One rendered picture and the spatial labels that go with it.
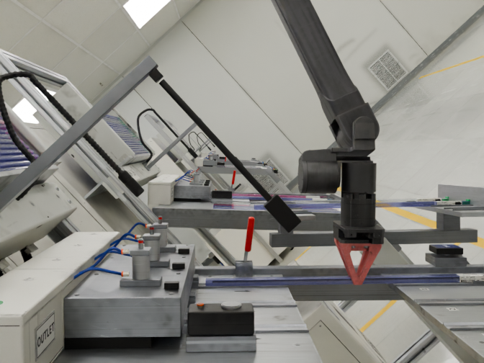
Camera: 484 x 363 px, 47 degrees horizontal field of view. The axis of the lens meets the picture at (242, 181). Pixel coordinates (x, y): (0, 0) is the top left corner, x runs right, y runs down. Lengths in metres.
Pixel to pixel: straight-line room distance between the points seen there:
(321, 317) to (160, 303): 1.25
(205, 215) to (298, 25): 0.94
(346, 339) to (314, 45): 1.17
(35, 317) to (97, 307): 0.10
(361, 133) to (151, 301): 0.44
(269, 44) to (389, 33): 1.82
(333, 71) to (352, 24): 7.86
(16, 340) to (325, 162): 0.55
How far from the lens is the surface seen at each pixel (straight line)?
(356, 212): 0.92
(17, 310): 0.58
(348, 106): 0.94
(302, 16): 0.99
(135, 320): 0.67
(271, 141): 8.44
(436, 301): 0.90
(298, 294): 1.04
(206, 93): 8.44
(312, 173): 0.90
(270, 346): 0.68
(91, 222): 1.83
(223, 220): 1.78
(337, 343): 1.92
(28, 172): 0.69
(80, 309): 0.68
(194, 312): 0.65
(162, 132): 5.31
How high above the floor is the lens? 1.22
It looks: 4 degrees down
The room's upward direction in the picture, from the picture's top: 43 degrees counter-clockwise
